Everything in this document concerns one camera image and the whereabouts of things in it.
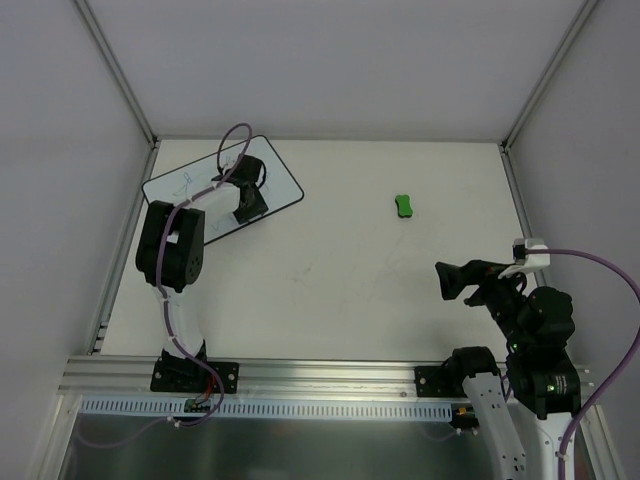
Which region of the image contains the white whiteboard black frame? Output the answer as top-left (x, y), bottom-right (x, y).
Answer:
top-left (142, 135), bottom-right (304, 245)

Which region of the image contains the green whiteboard eraser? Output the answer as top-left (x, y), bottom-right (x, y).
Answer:
top-left (394, 194), bottom-right (414, 219)

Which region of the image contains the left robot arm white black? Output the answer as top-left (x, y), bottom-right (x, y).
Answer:
top-left (135, 154), bottom-right (268, 391)

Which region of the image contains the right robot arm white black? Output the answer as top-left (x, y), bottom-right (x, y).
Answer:
top-left (433, 260), bottom-right (581, 479)

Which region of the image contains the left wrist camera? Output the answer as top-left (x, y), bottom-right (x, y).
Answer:
top-left (211, 171), bottom-right (236, 184)

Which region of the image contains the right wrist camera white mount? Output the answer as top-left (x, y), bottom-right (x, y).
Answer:
top-left (498, 238), bottom-right (551, 279)

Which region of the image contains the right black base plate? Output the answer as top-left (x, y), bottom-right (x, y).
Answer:
top-left (414, 365), bottom-right (467, 399)

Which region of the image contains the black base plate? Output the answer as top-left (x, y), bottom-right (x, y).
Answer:
top-left (414, 365), bottom-right (467, 399)
top-left (150, 351), bottom-right (240, 394)

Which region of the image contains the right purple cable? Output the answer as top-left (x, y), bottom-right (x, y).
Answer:
top-left (502, 248), bottom-right (640, 480)

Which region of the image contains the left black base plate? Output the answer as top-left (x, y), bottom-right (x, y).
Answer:
top-left (150, 351), bottom-right (240, 394)

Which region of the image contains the left aluminium frame post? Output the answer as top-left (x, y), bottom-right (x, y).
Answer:
top-left (73, 0), bottom-right (160, 151)

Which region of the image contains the aluminium frame post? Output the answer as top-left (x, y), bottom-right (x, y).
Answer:
top-left (73, 0), bottom-right (160, 151)
top-left (499, 0), bottom-right (601, 154)

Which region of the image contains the white slotted cable duct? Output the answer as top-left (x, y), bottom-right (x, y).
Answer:
top-left (79, 395), bottom-right (453, 423)

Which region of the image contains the aluminium front rail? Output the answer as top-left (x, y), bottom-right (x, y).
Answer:
top-left (56, 355), bottom-right (441, 402)

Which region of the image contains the right aluminium frame post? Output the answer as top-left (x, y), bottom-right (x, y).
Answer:
top-left (499, 0), bottom-right (601, 154)

